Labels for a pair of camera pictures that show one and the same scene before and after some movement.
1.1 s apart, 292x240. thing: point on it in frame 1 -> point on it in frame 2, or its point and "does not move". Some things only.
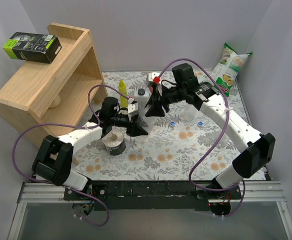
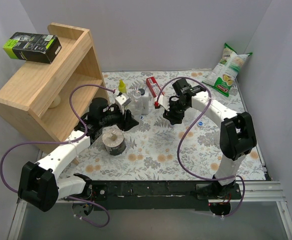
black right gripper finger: (156, 109) -> (174, 120)
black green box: (35, 47) does not move
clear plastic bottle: (147, 123) -> (137, 104)
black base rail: (152, 195) does not move
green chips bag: (226, 71) does not move
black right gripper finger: (155, 95) -> (171, 115)
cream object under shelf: (56, 102) does not move
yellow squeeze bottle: (122, 90) does not move
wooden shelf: (43, 99) does not move
